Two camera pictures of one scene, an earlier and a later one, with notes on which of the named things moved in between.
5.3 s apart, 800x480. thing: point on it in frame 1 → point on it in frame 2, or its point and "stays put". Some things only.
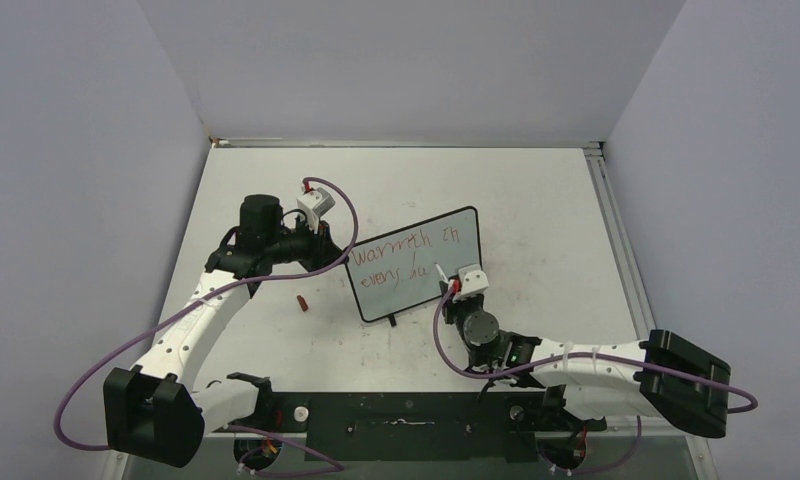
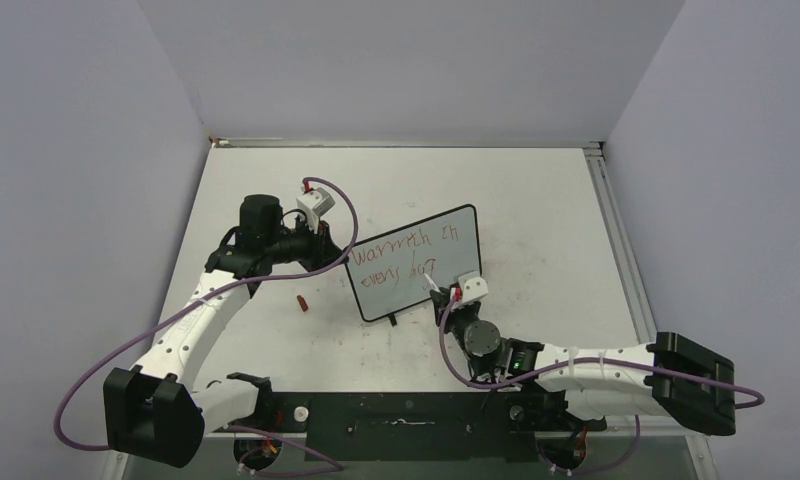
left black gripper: x=322 y=251 stays put
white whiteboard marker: x=441 y=272 → x=431 y=282
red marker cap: x=302 y=303 stays put
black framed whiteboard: x=394 y=270 stays put
